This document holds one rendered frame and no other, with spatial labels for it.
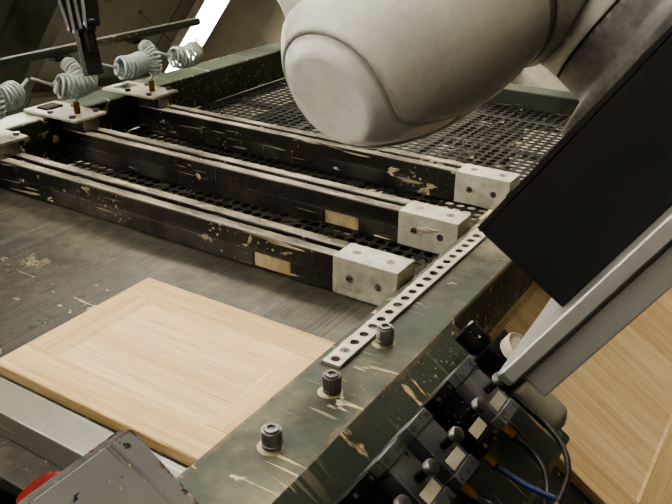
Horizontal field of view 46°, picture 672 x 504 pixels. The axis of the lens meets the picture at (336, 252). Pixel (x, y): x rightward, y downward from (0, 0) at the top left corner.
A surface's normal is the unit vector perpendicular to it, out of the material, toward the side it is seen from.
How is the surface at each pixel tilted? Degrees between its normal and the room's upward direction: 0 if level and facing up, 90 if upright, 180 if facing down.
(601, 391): 90
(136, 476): 90
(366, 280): 90
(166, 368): 57
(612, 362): 90
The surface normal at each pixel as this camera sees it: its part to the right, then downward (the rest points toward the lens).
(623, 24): -0.47, 0.13
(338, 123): -0.61, 0.62
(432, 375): 0.47, -0.62
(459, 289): 0.01, -0.90
